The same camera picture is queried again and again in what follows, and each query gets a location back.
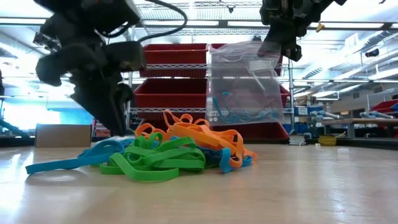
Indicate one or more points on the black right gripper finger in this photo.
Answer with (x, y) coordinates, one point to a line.
(272, 43)
(293, 46)

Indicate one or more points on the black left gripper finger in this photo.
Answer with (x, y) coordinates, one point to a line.
(121, 96)
(93, 102)

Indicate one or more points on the clear plastic zip bag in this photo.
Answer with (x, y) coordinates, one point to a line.
(242, 81)

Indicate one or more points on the green rubber band tangle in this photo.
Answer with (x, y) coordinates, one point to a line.
(155, 161)

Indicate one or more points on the bunch of blue rubber bands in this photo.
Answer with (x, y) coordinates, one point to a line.
(230, 118)

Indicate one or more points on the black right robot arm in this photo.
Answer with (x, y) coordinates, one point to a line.
(326, 2)

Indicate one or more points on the pale robot arm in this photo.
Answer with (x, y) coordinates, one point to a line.
(376, 115)
(326, 115)

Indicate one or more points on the orange rubber band tangle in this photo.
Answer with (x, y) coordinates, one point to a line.
(202, 133)

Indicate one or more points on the red and white box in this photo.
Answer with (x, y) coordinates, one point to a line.
(100, 130)

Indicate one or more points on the black ceiling track spotlight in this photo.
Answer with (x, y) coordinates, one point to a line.
(43, 42)

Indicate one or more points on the small cardboard box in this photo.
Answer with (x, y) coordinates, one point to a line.
(62, 135)

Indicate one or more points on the long ceiling light bar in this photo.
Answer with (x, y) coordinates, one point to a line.
(345, 25)
(25, 21)

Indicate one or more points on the stack of blue bins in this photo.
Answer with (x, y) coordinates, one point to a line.
(295, 127)

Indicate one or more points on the wooden bench with grey legs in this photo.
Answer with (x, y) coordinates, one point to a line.
(357, 122)

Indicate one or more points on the red storage bin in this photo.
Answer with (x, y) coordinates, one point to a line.
(385, 105)

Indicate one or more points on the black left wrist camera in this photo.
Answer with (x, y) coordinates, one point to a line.
(124, 56)

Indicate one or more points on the black ceiling camera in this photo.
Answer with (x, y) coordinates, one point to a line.
(372, 53)

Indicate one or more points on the black aluminium rig frame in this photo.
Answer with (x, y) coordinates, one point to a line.
(357, 143)

